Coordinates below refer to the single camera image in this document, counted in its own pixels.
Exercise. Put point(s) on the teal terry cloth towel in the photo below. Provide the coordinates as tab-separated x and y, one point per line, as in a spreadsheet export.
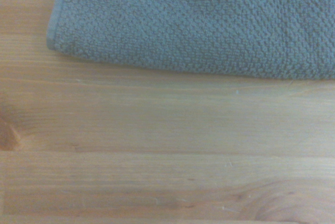
188	25

